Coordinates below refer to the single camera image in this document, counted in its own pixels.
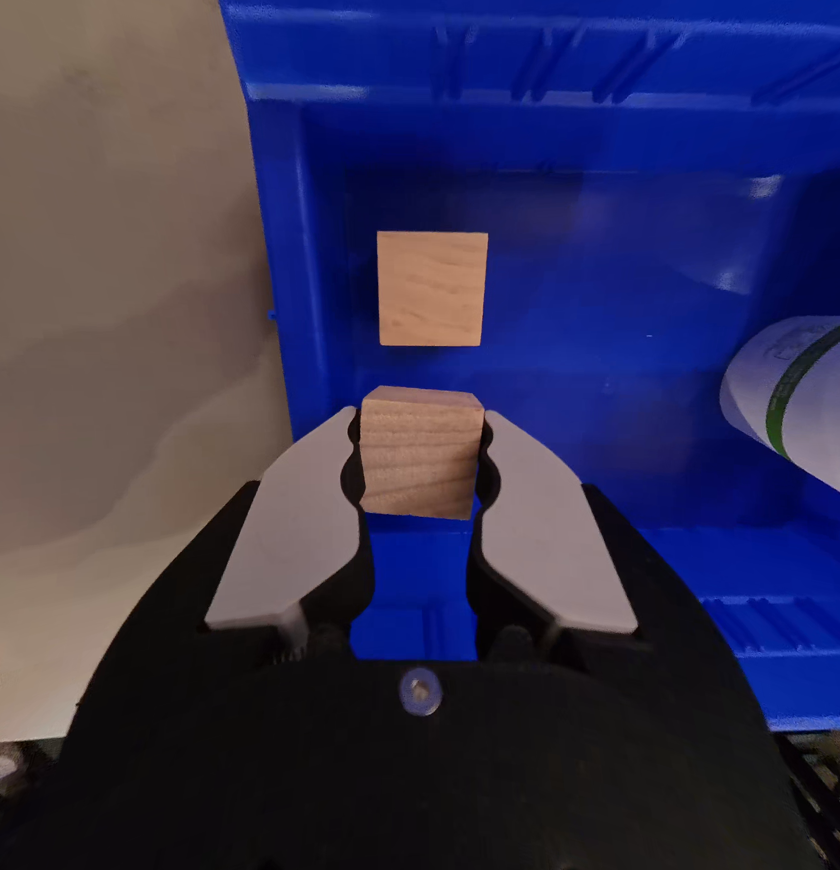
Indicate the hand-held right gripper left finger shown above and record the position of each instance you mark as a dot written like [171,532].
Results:
[291,530]

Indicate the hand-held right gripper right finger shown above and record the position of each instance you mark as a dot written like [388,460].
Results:
[549,537]

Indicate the wooden cube block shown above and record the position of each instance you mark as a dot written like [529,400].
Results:
[420,455]
[432,289]

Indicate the blue plastic storage bin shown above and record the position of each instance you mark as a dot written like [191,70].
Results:
[597,204]

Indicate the white paper cup green stripe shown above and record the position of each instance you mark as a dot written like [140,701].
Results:
[800,401]

